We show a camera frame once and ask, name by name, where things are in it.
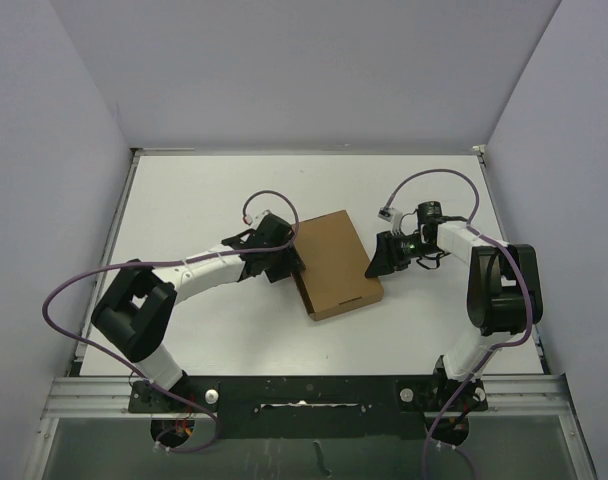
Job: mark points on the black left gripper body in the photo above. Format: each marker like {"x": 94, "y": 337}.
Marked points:
{"x": 281, "y": 261}

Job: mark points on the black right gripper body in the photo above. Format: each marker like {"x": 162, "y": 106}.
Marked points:
{"x": 408, "y": 247}

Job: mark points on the brown cardboard box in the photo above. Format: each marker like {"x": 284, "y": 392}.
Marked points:
{"x": 333, "y": 281}

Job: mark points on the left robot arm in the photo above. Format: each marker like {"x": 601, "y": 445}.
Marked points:
{"x": 134, "y": 312}

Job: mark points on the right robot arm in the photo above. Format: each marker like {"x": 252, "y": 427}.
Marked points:
{"x": 503, "y": 288}

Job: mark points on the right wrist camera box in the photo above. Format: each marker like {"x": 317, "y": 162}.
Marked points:
{"x": 393, "y": 216}

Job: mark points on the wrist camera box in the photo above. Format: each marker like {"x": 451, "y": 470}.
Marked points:
{"x": 256, "y": 216}
{"x": 393, "y": 216}

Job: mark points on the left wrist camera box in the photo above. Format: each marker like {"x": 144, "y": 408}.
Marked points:
{"x": 256, "y": 216}

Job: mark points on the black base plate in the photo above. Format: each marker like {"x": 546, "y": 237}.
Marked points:
{"x": 317, "y": 407}

